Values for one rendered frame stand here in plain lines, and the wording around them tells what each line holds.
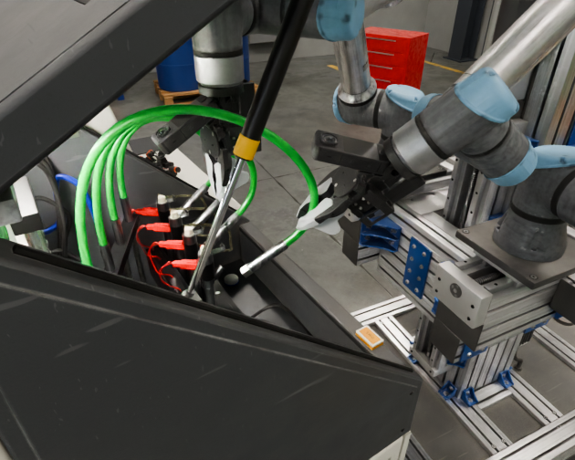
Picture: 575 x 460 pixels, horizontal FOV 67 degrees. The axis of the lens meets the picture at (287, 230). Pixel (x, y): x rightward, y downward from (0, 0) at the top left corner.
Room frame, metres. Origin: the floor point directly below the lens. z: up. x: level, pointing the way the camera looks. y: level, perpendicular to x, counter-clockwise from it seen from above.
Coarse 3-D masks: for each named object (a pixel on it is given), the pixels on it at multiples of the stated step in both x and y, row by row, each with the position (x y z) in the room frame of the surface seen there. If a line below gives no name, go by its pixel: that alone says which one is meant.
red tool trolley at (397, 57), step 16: (368, 32) 5.04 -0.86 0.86; (384, 32) 5.04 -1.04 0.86; (400, 32) 5.04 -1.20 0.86; (416, 32) 5.04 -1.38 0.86; (368, 48) 4.97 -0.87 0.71; (384, 48) 4.83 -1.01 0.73; (400, 48) 4.72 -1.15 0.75; (416, 48) 4.81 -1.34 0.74; (384, 64) 4.83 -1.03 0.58; (400, 64) 4.71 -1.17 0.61; (416, 64) 4.85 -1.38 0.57; (384, 80) 4.80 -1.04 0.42; (400, 80) 4.70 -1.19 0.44; (416, 80) 4.91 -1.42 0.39
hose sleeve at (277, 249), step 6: (282, 240) 0.62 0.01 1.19; (276, 246) 0.61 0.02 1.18; (282, 246) 0.61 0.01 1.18; (264, 252) 0.62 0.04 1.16; (270, 252) 0.61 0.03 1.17; (276, 252) 0.61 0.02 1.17; (258, 258) 0.61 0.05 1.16; (264, 258) 0.61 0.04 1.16; (270, 258) 0.61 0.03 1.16; (252, 264) 0.61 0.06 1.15; (258, 264) 0.60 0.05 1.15; (264, 264) 0.61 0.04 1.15; (252, 270) 0.60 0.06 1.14
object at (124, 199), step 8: (152, 120) 0.87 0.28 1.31; (160, 120) 0.88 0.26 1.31; (168, 120) 0.89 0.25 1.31; (136, 128) 0.85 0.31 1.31; (128, 136) 0.84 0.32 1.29; (120, 152) 0.83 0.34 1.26; (120, 160) 0.83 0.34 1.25; (120, 168) 0.83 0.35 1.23; (120, 176) 0.82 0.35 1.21; (120, 184) 0.82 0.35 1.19; (208, 184) 0.93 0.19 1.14; (120, 192) 0.82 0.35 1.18; (200, 192) 0.92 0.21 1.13; (120, 200) 0.82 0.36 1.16; (128, 200) 0.83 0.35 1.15; (192, 200) 0.90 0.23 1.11; (128, 208) 0.82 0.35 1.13; (128, 216) 0.82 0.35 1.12
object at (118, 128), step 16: (144, 112) 0.58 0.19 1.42; (160, 112) 0.58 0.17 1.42; (176, 112) 0.59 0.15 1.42; (192, 112) 0.59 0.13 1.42; (208, 112) 0.59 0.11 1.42; (224, 112) 0.60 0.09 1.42; (112, 128) 0.57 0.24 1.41; (128, 128) 0.58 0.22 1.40; (96, 144) 0.57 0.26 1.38; (288, 144) 0.62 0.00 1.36; (96, 160) 0.57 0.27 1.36; (80, 176) 0.56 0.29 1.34; (304, 176) 0.62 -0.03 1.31; (80, 192) 0.56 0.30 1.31; (80, 208) 0.56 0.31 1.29; (80, 224) 0.56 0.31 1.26; (80, 240) 0.56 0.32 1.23; (288, 240) 0.62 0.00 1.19; (80, 256) 0.56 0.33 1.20
